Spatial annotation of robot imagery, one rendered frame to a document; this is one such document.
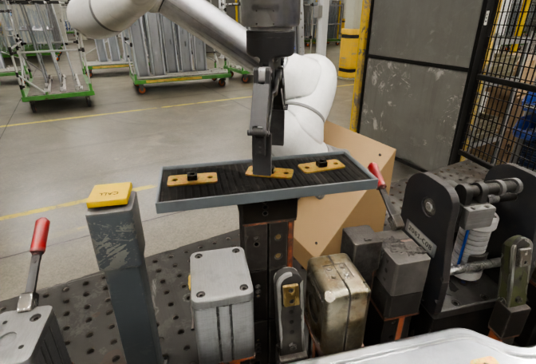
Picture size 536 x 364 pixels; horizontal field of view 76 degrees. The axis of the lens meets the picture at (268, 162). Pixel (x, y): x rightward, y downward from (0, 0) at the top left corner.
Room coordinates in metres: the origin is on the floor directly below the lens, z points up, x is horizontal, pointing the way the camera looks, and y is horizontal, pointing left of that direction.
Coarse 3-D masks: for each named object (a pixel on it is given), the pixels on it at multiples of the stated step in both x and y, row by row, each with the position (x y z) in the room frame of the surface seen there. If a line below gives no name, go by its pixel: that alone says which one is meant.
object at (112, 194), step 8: (104, 184) 0.51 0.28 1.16; (112, 184) 0.51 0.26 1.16; (120, 184) 0.51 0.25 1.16; (128, 184) 0.51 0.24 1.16; (96, 192) 0.48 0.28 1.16; (104, 192) 0.48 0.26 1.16; (112, 192) 0.48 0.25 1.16; (120, 192) 0.48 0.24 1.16; (128, 192) 0.49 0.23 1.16; (88, 200) 0.46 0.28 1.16; (96, 200) 0.46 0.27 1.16; (104, 200) 0.46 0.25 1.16; (112, 200) 0.46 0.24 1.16; (120, 200) 0.47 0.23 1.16
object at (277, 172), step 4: (248, 168) 0.57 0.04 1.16; (252, 168) 0.57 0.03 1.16; (272, 168) 0.55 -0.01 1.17; (276, 168) 0.57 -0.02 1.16; (280, 168) 0.57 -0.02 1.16; (284, 168) 0.57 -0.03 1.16; (288, 168) 0.57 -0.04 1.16; (248, 172) 0.55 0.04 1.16; (252, 172) 0.55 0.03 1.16; (272, 172) 0.55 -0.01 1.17; (276, 172) 0.55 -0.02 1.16; (280, 172) 0.55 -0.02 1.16; (284, 172) 0.56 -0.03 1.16; (288, 172) 0.56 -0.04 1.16; (292, 172) 0.55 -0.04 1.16; (260, 176) 0.54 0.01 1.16; (264, 176) 0.54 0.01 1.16; (268, 176) 0.54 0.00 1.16; (272, 176) 0.54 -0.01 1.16; (276, 176) 0.54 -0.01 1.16; (280, 176) 0.54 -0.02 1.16; (284, 176) 0.54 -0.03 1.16; (288, 176) 0.54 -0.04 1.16
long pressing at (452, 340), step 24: (432, 336) 0.34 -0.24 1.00; (456, 336) 0.35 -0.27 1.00; (480, 336) 0.35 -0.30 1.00; (312, 360) 0.31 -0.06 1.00; (336, 360) 0.31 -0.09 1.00; (360, 360) 0.31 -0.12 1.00; (384, 360) 0.31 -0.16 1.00; (408, 360) 0.31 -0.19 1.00; (432, 360) 0.31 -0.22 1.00; (456, 360) 0.31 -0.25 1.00; (504, 360) 0.31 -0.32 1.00; (528, 360) 0.31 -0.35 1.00
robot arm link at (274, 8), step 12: (252, 0) 0.52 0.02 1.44; (264, 0) 0.51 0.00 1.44; (276, 0) 0.51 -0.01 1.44; (288, 0) 0.52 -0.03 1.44; (300, 0) 0.55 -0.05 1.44; (252, 12) 0.52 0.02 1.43; (264, 12) 0.52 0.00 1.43; (276, 12) 0.51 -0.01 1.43; (288, 12) 0.52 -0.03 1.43; (300, 12) 0.55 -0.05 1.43; (252, 24) 0.52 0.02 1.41; (264, 24) 0.52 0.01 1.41; (276, 24) 0.52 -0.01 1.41; (288, 24) 0.52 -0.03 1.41
